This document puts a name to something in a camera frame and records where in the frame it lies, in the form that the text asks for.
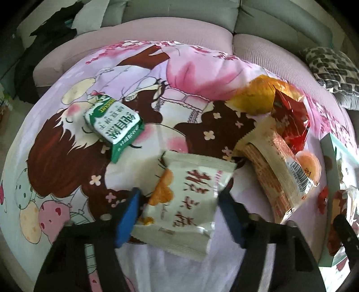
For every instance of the white cushion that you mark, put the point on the white cushion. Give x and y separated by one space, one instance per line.
89 19

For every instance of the grey pillow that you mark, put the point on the grey pillow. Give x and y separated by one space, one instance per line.
349 101

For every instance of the beige wafer packet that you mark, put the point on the beige wafer packet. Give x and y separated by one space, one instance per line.
277 168

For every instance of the red flower print snack packet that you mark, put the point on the red flower print snack packet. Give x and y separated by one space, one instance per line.
294 120

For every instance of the yellow snack packet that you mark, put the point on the yellow snack packet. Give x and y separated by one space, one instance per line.
252 95

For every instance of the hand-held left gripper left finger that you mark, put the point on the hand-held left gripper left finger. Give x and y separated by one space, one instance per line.
127 219

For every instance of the grey green sofa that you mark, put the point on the grey green sofa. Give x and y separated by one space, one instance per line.
269 16

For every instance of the green and white biscuit packet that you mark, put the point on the green and white biscuit packet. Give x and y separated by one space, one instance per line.
117 129

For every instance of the black clothing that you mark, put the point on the black clothing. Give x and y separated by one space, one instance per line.
45 47

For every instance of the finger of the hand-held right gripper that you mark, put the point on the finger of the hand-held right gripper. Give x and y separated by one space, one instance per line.
343 230

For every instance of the black patterned pillow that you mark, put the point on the black patterned pillow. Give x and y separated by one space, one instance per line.
331 67

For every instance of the small red candy packet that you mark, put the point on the small red candy packet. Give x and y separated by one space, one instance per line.
323 198

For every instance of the white snack packet orange print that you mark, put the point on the white snack packet orange print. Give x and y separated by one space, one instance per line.
190 196

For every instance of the printed blanket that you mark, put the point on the printed blanket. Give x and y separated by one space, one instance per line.
56 157

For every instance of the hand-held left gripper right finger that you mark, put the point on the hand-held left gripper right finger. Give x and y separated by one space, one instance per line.
232 221

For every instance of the teal cardboard box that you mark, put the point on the teal cardboard box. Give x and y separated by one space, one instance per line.
326 147

